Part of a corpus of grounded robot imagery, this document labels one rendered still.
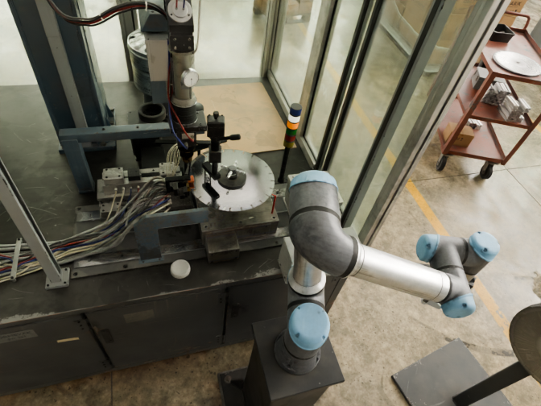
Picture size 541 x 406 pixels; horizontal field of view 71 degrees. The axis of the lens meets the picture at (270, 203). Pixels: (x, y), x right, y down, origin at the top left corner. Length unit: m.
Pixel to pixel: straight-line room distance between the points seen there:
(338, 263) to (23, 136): 1.64
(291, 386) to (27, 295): 0.91
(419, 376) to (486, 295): 0.79
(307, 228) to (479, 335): 1.94
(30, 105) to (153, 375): 1.46
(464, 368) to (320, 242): 1.77
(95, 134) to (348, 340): 1.62
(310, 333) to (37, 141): 1.50
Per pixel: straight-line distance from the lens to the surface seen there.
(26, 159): 1.97
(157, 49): 1.16
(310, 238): 0.79
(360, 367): 2.22
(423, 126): 1.13
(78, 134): 1.54
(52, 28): 1.62
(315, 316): 1.14
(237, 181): 1.43
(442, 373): 2.37
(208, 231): 1.43
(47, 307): 1.48
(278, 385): 1.30
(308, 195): 0.84
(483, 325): 2.67
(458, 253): 1.10
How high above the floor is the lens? 1.99
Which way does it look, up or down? 48 degrees down
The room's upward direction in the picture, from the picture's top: 11 degrees clockwise
